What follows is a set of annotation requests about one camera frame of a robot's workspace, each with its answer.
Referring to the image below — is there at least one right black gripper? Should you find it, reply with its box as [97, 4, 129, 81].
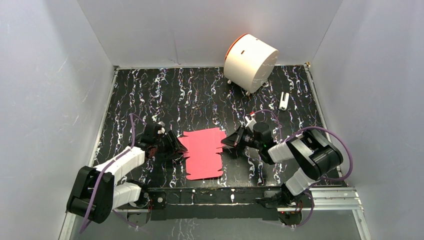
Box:
[221, 124, 262, 150]

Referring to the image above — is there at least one pink paper box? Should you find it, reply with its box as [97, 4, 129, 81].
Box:
[179, 127, 227, 181]

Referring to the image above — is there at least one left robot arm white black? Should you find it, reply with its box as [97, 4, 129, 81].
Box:
[66, 123, 188, 224]

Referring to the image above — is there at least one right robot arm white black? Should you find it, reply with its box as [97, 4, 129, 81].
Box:
[221, 122, 344, 208]

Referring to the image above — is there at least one small white plastic clip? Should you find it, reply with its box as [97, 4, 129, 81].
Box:
[278, 92, 290, 111]

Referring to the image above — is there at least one white cylindrical container orange rim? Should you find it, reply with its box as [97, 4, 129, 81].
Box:
[223, 33, 279, 96]

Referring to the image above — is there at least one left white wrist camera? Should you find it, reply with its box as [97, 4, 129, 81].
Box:
[156, 121, 166, 135]

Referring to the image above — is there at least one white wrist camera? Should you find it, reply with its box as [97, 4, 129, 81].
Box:
[156, 121, 166, 135]
[244, 115, 257, 132]

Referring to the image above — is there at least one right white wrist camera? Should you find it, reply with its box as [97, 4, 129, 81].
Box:
[244, 115, 257, 132]

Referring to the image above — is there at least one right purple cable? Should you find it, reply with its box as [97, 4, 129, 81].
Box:
[251, 109, 354, 229]

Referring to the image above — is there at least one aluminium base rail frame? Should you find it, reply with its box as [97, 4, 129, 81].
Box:
[58, 187, 372, 240]

